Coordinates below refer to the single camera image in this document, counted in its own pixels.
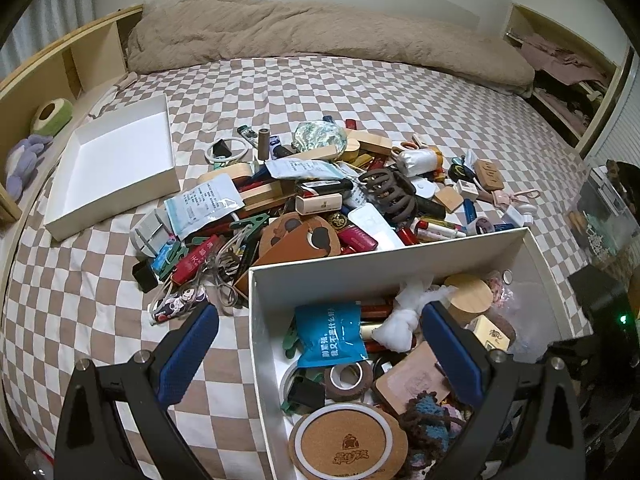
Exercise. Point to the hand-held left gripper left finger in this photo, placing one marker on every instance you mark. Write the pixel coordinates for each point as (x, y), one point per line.
(187, 355)

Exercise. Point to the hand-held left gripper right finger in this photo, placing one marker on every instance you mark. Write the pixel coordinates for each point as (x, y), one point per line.
(452, 352)

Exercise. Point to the white cardboard box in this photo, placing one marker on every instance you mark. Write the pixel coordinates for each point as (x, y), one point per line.
(272, 320)

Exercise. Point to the green plastic clip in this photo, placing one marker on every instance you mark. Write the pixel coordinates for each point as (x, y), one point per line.
(250, 223)

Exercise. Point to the small beige printed box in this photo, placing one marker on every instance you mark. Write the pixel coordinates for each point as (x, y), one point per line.
(492, 335)

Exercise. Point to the cartoon printed tube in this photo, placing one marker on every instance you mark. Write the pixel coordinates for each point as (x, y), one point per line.
(177, 307)

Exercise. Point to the pink square card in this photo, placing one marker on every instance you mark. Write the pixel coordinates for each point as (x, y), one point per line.
(410, 380)

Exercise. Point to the round wooden lid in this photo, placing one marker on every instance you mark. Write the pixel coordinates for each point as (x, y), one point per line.
(467, 300)

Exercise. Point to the white cotton wad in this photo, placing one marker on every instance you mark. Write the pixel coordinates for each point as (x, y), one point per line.
(402, 327)

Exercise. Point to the pink floral scrunchie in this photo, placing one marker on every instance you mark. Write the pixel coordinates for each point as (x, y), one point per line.
(497, 287)

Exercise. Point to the dark crocheted yarn scrunchie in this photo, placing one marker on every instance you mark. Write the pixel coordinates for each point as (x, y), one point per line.
(430, 430)

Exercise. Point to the red printed pouch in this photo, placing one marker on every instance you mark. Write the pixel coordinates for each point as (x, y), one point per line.
(195, 264)

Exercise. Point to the teal plastic clip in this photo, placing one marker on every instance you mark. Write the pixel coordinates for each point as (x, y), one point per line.
(167, 260)

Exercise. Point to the white tape roll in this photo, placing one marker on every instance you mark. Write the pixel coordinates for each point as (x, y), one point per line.
(286, 382)

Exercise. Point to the brown tape roll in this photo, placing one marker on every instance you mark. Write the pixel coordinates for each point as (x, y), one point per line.
(348, 380)

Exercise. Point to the white red lip balm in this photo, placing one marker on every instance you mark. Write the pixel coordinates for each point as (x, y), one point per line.
(440, 229)

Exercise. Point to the blue wipe packet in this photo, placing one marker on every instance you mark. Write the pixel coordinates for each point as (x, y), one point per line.
(327, 335)

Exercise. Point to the grey felt organiser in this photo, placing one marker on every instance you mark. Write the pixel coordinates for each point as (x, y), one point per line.
(150, 232)

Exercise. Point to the clear plastic storage box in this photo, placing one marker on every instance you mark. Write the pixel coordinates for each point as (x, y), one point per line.
(605, 210)

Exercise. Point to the round cork coaster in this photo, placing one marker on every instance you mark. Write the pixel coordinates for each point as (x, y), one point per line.
(347, 447)

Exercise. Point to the small blue box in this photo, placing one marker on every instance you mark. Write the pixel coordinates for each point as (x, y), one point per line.
(468, 211)

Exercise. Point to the white flat rectangular box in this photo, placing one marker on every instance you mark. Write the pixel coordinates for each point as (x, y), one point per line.
(375, 227)

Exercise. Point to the white text paper packet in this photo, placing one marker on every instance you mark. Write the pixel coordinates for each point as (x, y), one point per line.
(200, 205)

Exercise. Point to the white charger plug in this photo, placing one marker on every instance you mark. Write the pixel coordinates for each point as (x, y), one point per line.
(517, 216)

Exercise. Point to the light wooden square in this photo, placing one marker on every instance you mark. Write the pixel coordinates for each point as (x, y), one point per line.
(449, 199)

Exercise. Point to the brown bear shaped board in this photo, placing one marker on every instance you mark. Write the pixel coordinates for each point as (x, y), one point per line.
(295, 240)

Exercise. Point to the small white printed box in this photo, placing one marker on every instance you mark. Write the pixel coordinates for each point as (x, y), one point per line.
(467, 190)

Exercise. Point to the white round compact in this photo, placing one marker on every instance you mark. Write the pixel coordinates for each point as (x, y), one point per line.
(425, 190)

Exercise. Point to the pink eyelash curler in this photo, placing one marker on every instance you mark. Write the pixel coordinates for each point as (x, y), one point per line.
(515, 197)

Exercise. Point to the brown hair claw clip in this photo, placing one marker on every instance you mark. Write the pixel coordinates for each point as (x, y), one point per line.
(387, 195)

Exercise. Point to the black round tape measure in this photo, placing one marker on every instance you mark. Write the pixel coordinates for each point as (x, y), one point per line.
(460, 172)

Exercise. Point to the carved wooden plaque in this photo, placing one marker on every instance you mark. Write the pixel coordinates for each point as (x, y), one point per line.
(488, 175)

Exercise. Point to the oval light wooden box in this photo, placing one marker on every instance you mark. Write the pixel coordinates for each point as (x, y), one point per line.
(225, 174)

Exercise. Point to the silver white rolled pouch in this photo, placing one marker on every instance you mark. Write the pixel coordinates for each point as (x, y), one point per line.
(420, 161)

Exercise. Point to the beige lipstick box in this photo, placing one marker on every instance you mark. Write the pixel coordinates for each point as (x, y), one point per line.
(318, 204)

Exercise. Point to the shallow white box lid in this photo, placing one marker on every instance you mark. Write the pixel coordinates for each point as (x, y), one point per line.
(115, 160)

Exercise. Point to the black rectangular tube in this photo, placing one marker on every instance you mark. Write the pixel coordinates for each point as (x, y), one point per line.
(325, 185)

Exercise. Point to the pale blue flat packet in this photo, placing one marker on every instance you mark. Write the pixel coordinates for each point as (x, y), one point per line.
(300, 169)

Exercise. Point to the brown cylinder tube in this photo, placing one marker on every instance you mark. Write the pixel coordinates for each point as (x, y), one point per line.
(263, 144)

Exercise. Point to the white sliding door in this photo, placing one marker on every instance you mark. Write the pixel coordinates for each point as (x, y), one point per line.
(620, 125)

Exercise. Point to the rectangular wooden block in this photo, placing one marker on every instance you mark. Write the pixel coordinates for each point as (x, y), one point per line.
(370, 142)

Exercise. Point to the closet shelf unit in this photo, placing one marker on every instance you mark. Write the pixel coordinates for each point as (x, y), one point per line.
(595, 105)

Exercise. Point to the purple plush toy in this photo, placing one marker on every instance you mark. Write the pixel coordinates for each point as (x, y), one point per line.
(25, 165)

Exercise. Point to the iridescent green foil bag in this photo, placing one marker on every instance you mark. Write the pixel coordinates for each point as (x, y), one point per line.
(320, 136)

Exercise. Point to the checkered bed sheet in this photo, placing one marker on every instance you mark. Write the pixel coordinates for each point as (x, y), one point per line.
(400, 100)

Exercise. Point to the pink folded clothes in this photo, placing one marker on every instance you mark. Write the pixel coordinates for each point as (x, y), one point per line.
(560, 57)

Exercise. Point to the wooden headboard shelf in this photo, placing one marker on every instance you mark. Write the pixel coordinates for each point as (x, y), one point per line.
(60, 55)

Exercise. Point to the beige fluffy duvet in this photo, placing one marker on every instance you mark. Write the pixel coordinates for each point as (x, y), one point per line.
(300, 35)

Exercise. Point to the grey white curtain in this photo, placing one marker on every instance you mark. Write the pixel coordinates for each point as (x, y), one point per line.
(55, 5)

